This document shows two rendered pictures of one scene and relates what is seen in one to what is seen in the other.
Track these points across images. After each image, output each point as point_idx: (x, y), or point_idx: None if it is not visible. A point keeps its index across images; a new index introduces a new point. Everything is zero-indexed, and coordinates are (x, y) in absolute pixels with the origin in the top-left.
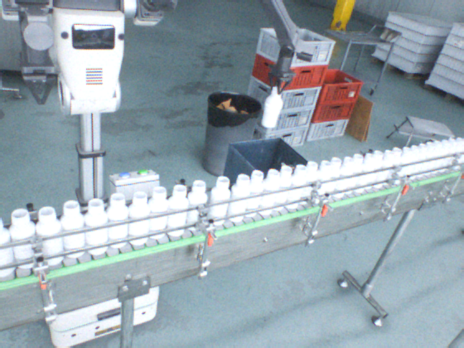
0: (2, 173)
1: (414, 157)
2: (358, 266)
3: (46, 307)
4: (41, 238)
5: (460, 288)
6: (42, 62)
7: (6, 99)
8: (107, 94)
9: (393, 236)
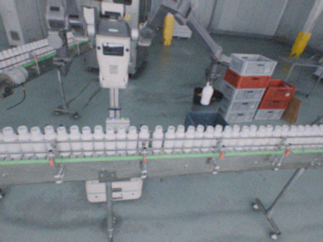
0: (93, 115)
1: (299, 133)
2: (269, 198)
3: (55, 176)
4: (56, 141)
5: None
6: (64, 56)
7: None
8: (120, 79)
9: (288, 183)
